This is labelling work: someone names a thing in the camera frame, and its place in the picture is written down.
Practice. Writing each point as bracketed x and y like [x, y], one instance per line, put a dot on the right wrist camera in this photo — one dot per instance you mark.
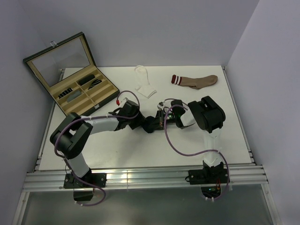
[165, 104]

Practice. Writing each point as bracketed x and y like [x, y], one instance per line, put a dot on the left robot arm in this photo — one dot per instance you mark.
[71, 135]

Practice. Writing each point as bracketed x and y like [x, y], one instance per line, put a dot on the black compartment storage box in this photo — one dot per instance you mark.
[62, 65]

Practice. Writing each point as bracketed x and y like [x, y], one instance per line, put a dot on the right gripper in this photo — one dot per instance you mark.
[161, 116]

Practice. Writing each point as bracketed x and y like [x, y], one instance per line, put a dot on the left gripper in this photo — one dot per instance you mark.
[139, 117]

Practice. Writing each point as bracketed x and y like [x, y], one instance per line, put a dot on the striped rolled sock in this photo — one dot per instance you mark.
[65, 92]
[94, 83]

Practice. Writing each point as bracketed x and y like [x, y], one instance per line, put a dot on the tan sock with red cuff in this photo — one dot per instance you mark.
[194, 83]

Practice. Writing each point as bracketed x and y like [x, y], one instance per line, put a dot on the black rolled sock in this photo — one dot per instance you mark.
[86, 79]

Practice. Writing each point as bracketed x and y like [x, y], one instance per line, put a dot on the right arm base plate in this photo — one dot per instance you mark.
[207, 176]

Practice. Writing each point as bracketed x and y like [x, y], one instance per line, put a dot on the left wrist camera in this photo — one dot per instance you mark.
[127, 108]

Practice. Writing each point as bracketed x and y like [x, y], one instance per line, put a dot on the striped rolled sock left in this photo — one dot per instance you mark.
[65, 92]

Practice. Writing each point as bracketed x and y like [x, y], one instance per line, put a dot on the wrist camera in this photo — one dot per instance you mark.
[127, 108]
[165, 104]

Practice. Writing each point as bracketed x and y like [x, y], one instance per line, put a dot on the navy blue sock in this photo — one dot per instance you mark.
[151, 124]

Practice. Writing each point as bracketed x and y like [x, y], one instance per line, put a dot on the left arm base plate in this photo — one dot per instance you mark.
[92, 180]

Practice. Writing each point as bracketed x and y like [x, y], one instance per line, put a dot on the striped rolled sock right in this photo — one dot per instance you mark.
[94, 83]

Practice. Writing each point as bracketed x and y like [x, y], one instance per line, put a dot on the aluminium frame rail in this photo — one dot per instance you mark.
[140, 178]

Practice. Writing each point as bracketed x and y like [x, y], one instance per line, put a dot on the grey sock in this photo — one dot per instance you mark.
[73, 96]

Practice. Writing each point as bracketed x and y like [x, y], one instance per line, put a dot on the white sock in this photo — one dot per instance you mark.
[143, 85]

